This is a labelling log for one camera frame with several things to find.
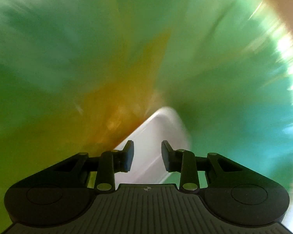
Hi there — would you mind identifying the red rectangular food tray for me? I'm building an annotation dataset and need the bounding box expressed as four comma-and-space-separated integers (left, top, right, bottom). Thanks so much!
115, 107, 190, 186

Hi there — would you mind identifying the green trash bin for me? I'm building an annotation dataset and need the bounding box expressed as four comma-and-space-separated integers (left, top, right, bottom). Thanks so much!
0, 0, 293, 232

